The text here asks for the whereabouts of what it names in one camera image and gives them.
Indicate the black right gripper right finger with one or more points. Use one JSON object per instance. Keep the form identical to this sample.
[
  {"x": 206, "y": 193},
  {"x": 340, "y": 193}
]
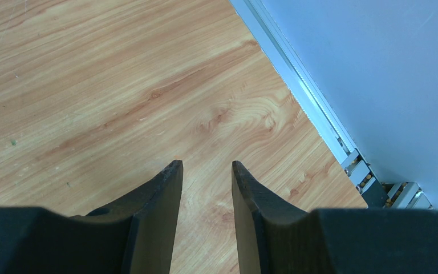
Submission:
[{"x": 274, "y": 236}]

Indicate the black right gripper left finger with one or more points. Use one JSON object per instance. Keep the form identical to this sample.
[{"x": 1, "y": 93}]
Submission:
[{"x": 132, "y": 234}]

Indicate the aluminium side rail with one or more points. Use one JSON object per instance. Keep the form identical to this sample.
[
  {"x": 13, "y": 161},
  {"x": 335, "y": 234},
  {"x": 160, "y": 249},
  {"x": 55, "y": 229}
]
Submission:
[{"x": 293, "y": 72}]

